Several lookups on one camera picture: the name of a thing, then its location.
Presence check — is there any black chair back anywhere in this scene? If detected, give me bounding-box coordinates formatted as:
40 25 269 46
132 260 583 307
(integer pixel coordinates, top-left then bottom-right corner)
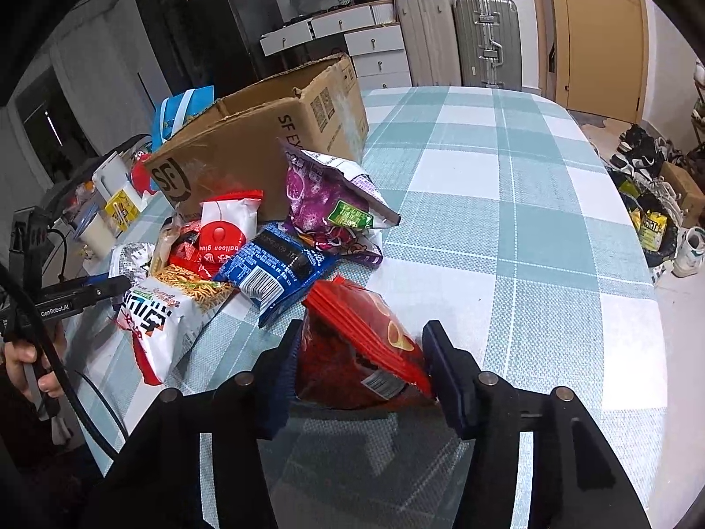
47 135 152 216

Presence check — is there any blue cartoon gift bag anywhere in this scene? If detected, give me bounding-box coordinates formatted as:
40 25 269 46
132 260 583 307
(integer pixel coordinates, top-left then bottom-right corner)
153 85 215 152

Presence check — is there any pile of shoes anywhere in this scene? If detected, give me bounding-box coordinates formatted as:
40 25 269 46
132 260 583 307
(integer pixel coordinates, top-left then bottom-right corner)
606 124 705 279

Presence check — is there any silver suitcase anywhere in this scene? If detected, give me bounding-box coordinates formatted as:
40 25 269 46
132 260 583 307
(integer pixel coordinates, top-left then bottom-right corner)
453 0 523 90

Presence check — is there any black cable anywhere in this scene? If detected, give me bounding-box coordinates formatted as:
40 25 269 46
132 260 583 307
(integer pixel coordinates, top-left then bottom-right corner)
0 261 122 461

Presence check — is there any person's left forearm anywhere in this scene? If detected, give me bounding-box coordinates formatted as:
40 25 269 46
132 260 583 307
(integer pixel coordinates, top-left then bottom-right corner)
0 386 105 529

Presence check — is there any white plastic container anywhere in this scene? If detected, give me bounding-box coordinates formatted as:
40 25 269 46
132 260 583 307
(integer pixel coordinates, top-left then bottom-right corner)
91 151 136 205

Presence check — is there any purple snack bag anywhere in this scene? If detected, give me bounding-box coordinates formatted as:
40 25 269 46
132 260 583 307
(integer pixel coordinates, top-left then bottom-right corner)
282 140 402 271

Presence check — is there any person's left hand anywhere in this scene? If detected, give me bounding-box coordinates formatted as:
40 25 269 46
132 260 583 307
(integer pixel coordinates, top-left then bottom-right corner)
3 336 68 399

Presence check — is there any black and yellow bag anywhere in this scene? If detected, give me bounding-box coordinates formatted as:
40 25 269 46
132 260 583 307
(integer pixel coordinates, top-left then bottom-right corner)
622 176 684 265

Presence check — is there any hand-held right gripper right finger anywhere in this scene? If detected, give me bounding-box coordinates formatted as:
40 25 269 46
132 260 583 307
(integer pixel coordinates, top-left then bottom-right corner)
421 320 656 529

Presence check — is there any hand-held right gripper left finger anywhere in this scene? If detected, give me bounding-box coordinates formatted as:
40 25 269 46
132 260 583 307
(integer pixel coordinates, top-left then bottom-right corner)
82 317 304 529

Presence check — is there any brown cardboard box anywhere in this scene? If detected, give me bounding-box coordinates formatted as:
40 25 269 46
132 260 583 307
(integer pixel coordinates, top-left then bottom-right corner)
144 52 370 221

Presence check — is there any beige suitcase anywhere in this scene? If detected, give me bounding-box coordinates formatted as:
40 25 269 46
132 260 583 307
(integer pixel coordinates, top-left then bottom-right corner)
395 0 464 88

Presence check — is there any white and red packet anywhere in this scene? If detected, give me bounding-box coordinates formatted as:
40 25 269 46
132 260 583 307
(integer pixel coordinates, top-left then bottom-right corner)
199 190 264 279

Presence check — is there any red snack bag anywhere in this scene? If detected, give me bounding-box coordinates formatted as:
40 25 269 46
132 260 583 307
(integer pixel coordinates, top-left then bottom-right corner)
294 278 436 411

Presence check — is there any white noodle snack bag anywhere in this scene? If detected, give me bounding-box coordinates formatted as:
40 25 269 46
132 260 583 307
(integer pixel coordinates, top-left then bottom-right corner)
110 242 237 387

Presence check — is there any small cardboard box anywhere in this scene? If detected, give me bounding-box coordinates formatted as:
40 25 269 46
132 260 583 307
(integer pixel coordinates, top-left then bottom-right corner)
661 161 705 227

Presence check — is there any small red snack packet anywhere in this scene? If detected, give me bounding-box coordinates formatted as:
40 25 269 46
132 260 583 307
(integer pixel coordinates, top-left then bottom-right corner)
168 220 221 282

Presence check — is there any white tub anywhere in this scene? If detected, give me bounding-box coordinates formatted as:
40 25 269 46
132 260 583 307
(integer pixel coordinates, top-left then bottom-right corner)
74 212 119 257

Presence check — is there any yellow box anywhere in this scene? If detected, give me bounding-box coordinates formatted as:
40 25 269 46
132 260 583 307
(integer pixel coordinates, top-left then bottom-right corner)
104 187 147 235

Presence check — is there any black refrigerator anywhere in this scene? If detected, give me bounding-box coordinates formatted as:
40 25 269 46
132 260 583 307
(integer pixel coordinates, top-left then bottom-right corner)
184 0 287 100

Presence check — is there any checked teal tablecloth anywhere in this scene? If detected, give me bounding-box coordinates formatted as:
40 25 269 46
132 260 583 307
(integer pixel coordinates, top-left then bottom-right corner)
55 85 670 529

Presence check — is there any wooden door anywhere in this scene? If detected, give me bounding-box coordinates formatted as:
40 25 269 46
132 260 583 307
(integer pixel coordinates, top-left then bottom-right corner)
526 0 648 125

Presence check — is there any blue snack packet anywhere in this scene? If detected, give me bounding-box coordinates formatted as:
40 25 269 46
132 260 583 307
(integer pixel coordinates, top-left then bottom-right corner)
212 222 339 328

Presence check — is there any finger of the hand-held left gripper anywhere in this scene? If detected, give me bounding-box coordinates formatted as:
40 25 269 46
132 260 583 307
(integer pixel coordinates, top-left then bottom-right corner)
77 276 133 309

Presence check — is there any white drawer cabinet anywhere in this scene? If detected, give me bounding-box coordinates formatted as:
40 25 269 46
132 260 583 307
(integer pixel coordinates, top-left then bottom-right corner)
260 1 413 90

